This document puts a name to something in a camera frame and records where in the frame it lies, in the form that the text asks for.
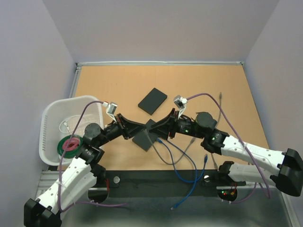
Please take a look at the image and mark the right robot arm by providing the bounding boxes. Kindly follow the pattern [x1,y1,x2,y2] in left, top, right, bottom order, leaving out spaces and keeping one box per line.
[149,109,303,197]

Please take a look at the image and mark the black network switch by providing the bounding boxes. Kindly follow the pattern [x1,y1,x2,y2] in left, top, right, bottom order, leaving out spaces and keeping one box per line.
[132,119,158,152]
[138,88,167,115]

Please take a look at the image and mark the white usb cable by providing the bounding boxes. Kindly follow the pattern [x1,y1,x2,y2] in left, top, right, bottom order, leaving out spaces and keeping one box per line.
[59,115,95,134]

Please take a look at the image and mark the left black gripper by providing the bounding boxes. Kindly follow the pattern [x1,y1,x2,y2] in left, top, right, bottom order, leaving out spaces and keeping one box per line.
[97,113,146,147]

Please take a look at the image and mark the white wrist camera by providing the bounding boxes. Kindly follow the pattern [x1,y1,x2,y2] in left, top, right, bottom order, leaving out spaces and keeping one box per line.
[102,102,117,122]
[173,95,188,118]

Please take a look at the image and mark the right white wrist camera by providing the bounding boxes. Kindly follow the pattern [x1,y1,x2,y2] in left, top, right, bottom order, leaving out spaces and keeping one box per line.
[173,95,188,118]

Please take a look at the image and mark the coiled coloured cable spools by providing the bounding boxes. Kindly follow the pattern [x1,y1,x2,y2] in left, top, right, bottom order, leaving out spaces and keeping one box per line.
[57,135,83,159]

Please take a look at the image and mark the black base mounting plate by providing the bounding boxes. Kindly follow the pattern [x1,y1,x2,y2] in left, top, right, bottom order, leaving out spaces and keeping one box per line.
[87,169,247,198]

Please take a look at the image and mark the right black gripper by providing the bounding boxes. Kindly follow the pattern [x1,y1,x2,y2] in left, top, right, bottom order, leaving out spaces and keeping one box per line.
[149,107,205,139]

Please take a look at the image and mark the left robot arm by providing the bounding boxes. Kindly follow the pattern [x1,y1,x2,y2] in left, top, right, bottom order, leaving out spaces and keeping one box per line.
[24,114,146,227]

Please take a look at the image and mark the white plastic basket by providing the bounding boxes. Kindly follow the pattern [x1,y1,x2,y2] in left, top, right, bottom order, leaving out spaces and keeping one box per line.
[39,96,104,166]

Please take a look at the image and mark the light blue ethernet cable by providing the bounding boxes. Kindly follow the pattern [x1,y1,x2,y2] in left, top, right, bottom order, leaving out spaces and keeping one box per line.
[156,138,210,211]

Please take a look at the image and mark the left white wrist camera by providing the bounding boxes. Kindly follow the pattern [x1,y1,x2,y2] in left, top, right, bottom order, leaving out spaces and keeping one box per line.
[102,102,117,122]

